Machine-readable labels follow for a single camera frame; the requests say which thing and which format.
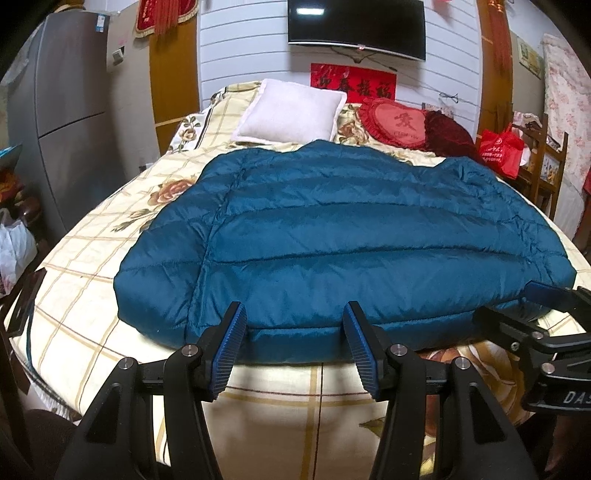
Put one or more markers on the wooden chair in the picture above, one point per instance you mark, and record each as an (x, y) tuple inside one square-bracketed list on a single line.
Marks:
[(551, 170)]

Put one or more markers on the colourful packet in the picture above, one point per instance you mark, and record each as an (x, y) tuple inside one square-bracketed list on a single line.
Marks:
[(9, 175)]

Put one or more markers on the dark red velvet cushion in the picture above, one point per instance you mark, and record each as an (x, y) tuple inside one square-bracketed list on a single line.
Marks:
[(450, 136)]

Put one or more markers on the grey refrigerator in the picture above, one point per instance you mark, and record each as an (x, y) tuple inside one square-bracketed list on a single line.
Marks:
[(69, 92)]

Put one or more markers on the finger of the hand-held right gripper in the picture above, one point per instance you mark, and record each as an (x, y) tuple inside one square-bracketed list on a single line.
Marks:
[(508, 327), (547, 291)]

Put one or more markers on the blue down jacket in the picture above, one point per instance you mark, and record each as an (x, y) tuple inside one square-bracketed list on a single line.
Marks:
[(323, 230)]

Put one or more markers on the white plastic bag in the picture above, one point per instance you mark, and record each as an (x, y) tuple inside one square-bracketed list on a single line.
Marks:
[(16, 251)]

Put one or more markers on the floral curtain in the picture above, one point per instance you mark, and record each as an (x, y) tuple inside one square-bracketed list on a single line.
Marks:
[(570, 115)]

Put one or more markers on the red fringed wall hanging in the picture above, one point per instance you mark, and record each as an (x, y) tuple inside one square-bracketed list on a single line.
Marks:
[(161, 16)]

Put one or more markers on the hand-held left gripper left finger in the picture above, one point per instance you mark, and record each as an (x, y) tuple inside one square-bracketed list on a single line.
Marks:
[(226, 350)]

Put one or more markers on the white wall switch box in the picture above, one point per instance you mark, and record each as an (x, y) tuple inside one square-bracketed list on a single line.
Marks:
[(117, 56)]

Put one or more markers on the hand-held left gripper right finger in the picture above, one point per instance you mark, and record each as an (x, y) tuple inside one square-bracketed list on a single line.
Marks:
[(362, 350)]

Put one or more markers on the red shopping bag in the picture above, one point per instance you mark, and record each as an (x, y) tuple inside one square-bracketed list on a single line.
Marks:
[(501, 150)]

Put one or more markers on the bed with floral checked sheet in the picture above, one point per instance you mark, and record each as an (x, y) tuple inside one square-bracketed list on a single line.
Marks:
[(92, 258)]

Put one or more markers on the framed wall picture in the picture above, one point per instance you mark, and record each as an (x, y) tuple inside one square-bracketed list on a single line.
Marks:
[(530, 56)]

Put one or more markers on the red wall banner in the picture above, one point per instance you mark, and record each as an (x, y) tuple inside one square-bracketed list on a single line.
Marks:
[(353, 83)]

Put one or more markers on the red heart-shaped cushion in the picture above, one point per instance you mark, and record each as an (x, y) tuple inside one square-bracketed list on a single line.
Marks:
[(395, 124)]

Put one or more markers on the black wall television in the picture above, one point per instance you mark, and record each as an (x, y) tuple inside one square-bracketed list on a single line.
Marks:
[(355, 25)]

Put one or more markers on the white pillow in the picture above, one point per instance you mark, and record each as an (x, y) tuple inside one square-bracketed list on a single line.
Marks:
[(291, 110)]

